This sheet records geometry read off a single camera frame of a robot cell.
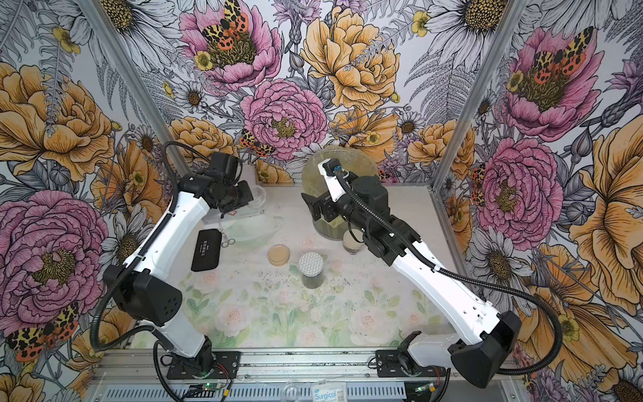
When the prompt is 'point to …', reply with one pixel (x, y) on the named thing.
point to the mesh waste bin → (335, 229)
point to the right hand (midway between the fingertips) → (317, 191)
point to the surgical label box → (329, 392)
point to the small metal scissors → (227, 241)
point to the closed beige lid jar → (350, 244)
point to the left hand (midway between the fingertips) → (246, 205)
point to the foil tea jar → (311, 267)
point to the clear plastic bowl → (254, 232)
